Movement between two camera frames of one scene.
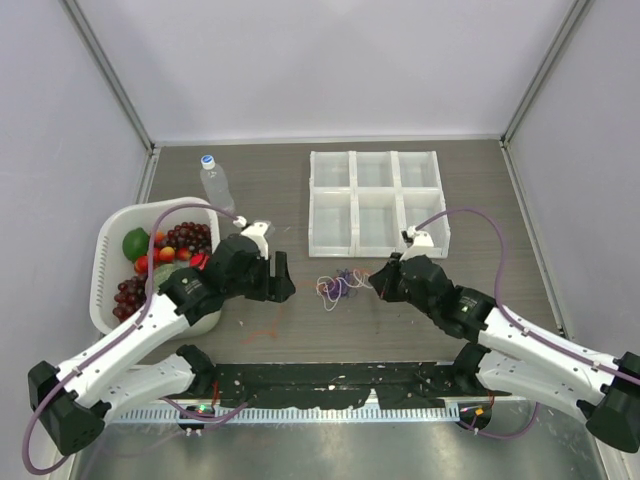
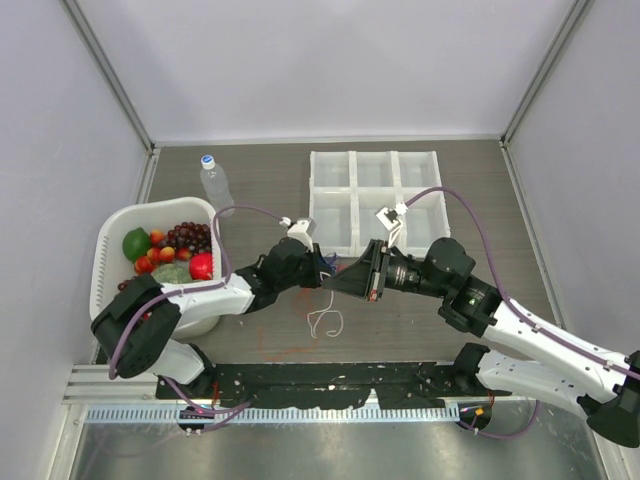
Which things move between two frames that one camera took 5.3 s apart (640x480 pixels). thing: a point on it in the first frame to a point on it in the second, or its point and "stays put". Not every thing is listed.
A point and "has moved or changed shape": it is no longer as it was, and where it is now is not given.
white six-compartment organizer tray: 359,202 stays put
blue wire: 346,282 has moved or changed shape
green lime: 135,244 stays put
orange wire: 270,333 to 272,357
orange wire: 337,286 has moved or changed shape
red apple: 199,260 stays put
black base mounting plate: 409,384 stays put
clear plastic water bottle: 216,184 stays put
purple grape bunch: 194,237 stays put
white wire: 330,289 has moved or changed shape
